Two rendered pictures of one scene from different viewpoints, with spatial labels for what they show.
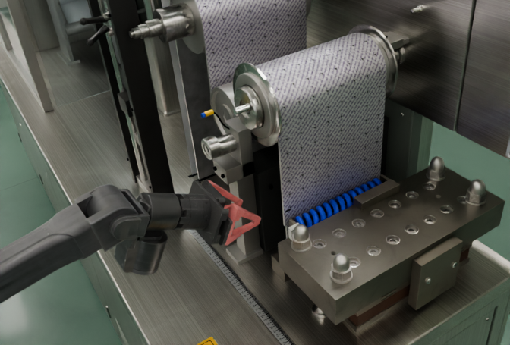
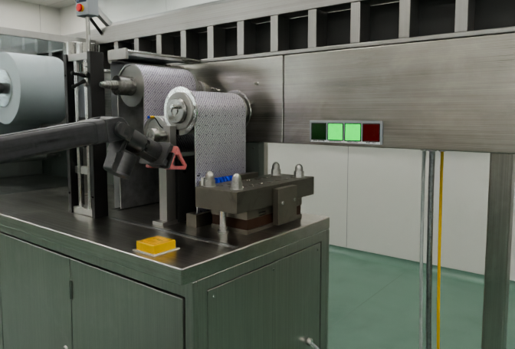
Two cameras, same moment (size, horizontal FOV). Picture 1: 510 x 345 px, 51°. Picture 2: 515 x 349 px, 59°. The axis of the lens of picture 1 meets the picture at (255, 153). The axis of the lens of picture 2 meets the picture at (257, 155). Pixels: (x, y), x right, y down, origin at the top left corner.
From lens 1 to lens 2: 0.80 m
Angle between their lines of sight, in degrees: 35
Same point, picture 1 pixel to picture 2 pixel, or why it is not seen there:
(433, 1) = (264, 77)
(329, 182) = (219, 166)
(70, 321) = not seen: outside the picture
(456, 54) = (278, 100)
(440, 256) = (287, 189)
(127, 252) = (116, 156)
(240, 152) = (170, 139)
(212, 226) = (162, 154)
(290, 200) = (199, 169)
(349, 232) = not seen: hidden behind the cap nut
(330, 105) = (220, 114)
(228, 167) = not seen: hidden behind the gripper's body
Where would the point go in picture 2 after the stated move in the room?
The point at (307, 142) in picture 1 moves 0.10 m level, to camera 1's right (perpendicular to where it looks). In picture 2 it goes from (208, 133) to (239, 133)
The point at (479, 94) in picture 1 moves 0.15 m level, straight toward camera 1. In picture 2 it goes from (292, 115) to (293, 115)
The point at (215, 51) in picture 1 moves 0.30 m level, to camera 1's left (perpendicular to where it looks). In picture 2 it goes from (149, 100) to (50, 99)
